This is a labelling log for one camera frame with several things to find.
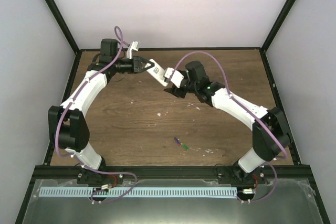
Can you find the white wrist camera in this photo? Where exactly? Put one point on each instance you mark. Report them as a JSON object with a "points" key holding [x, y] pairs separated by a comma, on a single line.
{"points": [[133, 47], [173, 76]]}

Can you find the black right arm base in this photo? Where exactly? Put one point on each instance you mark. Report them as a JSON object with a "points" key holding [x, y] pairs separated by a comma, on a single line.
{"points": [[235, 176]]}

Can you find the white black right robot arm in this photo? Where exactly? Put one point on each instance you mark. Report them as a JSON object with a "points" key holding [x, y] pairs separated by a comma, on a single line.
{"points": [[269, 127]]}

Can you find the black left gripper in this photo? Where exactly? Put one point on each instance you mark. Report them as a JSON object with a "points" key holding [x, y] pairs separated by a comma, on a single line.
{"points": [[136, 64]]}

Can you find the metal front plate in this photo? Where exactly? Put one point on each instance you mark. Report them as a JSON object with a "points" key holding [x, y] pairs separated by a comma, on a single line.
{"points": [[286, 201]]}

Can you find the white remote control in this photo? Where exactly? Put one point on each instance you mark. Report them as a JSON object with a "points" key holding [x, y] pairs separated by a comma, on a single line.
{"points": [[157, 73]]}

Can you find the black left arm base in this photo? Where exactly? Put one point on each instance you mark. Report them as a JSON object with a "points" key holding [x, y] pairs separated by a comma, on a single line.
{"points": [[116, 176]]}

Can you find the blue purple battery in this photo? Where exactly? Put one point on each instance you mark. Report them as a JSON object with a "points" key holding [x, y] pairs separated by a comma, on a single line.
{"points": [[177, 141]]}

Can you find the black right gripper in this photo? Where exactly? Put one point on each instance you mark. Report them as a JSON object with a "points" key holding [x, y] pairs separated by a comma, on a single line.
{"points": [[176, 92]]}

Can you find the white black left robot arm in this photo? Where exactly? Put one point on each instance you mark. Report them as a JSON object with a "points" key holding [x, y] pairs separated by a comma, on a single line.
{"points": [[68, 129]]}

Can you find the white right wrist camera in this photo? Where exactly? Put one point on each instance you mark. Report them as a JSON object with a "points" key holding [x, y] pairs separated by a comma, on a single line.
{"points": [[173, 76]]}

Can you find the light blue slotted cable duct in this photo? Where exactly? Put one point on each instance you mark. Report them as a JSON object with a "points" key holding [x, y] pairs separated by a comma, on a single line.
{"points": [[140, 192]]}

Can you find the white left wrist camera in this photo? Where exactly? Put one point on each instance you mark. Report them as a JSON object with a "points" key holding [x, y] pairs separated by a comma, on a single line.
{"points": [[133, 47]]}

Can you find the black table frame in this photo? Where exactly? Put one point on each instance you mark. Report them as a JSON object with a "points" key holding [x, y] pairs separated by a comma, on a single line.
{"points": [[133, 122]]}

